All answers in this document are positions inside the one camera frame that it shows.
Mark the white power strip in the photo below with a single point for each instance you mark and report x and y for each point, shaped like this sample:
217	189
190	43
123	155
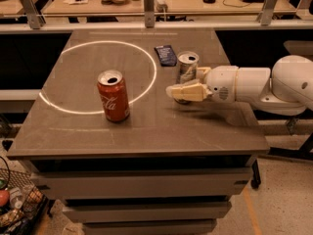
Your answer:
161	5

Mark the black wire basket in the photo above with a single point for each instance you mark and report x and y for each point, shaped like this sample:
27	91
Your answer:
21	202

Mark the metal bracket post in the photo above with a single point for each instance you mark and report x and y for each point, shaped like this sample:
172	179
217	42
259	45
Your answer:
33	17
266	14
149	13

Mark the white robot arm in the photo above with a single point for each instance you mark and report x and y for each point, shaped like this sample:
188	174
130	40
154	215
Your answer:
286	89

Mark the grey drawer cabinet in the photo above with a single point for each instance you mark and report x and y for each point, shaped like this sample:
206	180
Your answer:
160	196

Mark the dark blue snack packet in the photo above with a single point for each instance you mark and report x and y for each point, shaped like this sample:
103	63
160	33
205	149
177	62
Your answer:
166	56

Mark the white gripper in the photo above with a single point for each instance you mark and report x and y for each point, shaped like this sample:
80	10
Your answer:
222	82

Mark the red coca-cola can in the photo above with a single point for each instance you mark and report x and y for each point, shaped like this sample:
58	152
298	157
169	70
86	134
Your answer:
112	89

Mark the silver blue redbull can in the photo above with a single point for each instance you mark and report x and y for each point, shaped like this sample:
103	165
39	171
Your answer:
187	66

